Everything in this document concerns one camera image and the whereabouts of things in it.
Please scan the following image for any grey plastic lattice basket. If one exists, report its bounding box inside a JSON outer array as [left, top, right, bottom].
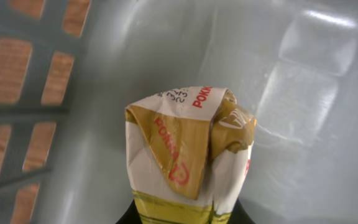
[[0, 1, 358, 223]]

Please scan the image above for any green juice carton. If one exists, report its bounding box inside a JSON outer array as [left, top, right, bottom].
[[125, 86, 257, 223]]

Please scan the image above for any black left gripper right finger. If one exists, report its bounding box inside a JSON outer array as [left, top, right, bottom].
[[227, 199, 255, 224]]

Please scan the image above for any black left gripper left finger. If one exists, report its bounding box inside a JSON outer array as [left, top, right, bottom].
[[116, 200, 142, 224]]

